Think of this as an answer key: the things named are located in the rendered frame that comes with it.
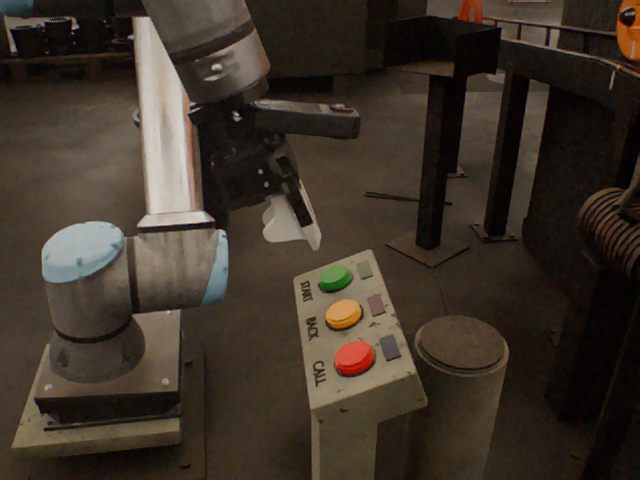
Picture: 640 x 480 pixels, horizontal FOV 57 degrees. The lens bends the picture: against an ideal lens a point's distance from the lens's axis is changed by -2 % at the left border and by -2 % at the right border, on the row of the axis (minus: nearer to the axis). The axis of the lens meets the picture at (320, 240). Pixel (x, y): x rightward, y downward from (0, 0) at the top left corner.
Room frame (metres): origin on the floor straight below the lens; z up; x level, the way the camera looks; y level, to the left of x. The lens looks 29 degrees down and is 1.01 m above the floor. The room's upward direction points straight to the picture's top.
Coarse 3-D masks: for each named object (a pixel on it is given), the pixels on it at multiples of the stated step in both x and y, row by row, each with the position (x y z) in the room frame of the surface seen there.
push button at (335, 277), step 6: (324, 270) 0.64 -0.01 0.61; (330, 270) 0.63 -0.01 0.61; (336, 270) 0.63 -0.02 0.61; (342, 270) 0.63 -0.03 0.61; (348, 270) 0.63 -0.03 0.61; (324, 276) 0.62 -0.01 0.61; (330, 276) 0.62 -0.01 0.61; (336, 276) 0.62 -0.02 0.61; (342, 276) 0.61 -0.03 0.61; (348, 276) 0.62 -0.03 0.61; (324, 282) 0.61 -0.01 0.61; (330, 282) 0.61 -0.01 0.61; (336, 282) 0.61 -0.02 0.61; (342, 282) 0.61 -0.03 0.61; (324, 288) 0.61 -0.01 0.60; (330, 288) 0.61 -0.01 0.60; (336, 288) 0.60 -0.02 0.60
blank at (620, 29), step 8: (624, 0) 1.37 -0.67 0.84; (632, 0) 1.34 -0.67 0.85; (624, 8) 1.36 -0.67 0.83; (616, 32) 1.37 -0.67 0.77; (624, 32) 1.34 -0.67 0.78; (632, 32) 1.33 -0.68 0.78; (624, 40) 1.34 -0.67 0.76; (632, 40) 1.31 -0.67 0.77; (624, 48) 1.33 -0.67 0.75; (632, 48) 1.30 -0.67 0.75; (632, 56) 1.29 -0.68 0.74
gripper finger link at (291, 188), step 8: (280, 168) 0.59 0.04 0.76; (288, 168) 0.59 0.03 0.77; (288, 176) 0.57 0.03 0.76; (288, 184) 0.57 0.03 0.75; (296, 184) 0.58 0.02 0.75; (288, 192) 0.57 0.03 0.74; (296, 192) 0.57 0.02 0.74; (296, 200) 0.57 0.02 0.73; (296, 208) 0.58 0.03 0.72; (304, 208) 0.58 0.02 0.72; (296, 216) 0.59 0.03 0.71; (304, 216) 0.58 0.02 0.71; (304, 224) 0.59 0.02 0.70
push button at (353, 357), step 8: (352, 344) 0.49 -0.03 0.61; (360, 344) 0.48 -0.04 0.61; (368, 344) 0.48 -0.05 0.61; (344, 352) 0.48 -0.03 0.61; (352, 352) 0.48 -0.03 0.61; (360, 352) 0.47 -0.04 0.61; (368, 352) 0.47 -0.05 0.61; (336, 360) 0.47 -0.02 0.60; (344, 360) 0.47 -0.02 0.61; (352, 360) 0.46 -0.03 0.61; (360, 360) 0.46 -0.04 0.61; (368, 360) 0.46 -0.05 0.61; (344, 368) 0.46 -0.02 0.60; (352, 368) 0.46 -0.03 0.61; (360, 368) 0.46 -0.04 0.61
